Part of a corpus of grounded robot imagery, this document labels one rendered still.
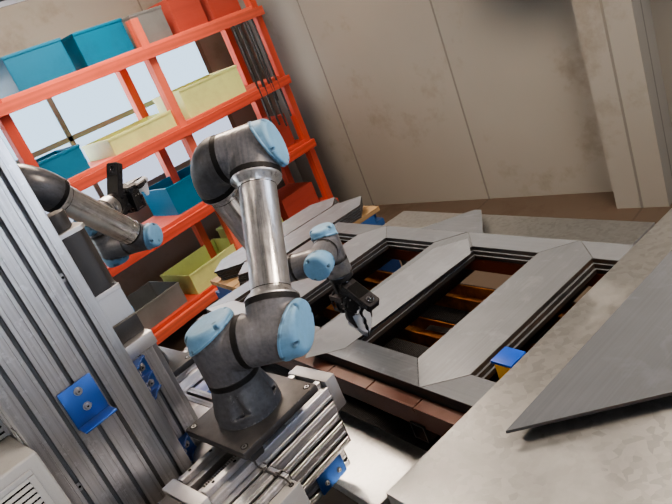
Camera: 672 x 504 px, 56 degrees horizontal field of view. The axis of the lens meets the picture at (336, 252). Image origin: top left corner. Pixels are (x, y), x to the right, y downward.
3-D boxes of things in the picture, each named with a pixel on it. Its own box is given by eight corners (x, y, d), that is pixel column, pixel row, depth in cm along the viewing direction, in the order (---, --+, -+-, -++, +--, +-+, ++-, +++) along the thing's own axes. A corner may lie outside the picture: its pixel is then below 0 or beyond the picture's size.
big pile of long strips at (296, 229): (330, 204, 338) (326, 194, 336) (378, 206, 306) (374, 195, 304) (210, 280, 299) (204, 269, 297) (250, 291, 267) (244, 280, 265)
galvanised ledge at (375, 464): (210, 352, 262) (207, 346, 261) (434, 462, 158) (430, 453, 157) (169, 380, 252) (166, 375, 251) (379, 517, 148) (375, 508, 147)
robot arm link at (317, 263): (297, 289, 166) (305, 270, 176) (336, 279, 162) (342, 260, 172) (285, 263, 163) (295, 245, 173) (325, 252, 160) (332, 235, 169)
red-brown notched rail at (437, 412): (210, 326, 257) (204, 314, 254) (557, 468, 127) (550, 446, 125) (202, 331, 255) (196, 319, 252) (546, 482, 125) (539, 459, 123)
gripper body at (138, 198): (129, 206, 209) (108, 221, 199) (119, 182, 206) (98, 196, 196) (148, 204, 207) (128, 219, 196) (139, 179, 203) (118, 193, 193)
